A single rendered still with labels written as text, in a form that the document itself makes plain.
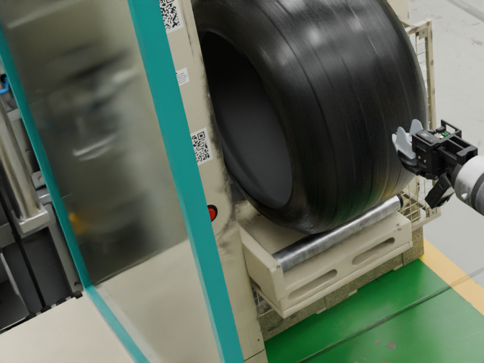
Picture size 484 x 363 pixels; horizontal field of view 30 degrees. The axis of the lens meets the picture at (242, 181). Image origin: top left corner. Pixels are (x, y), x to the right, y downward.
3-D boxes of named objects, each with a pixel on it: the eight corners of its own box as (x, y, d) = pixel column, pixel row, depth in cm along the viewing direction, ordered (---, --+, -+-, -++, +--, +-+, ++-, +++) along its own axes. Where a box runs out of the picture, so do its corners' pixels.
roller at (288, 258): (268, 258, 190) (260, 258, 194) (276, 278, 191) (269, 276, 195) (399, 189, 202) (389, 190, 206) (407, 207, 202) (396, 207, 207)
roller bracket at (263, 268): (277, 305, 190) (270, 270, 184) (189, 217, 220) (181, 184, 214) (290, 297, 191) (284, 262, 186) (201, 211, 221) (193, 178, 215)
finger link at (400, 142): (392, 113, 170) (424, 132, 163) (394, 139, 173) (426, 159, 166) (379, 119, 169) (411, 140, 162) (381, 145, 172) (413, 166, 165)
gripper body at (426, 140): (440, 117, 163) (487, 143, 154) (442, 155, 168) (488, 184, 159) (407, 133, 161) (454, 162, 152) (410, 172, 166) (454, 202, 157)
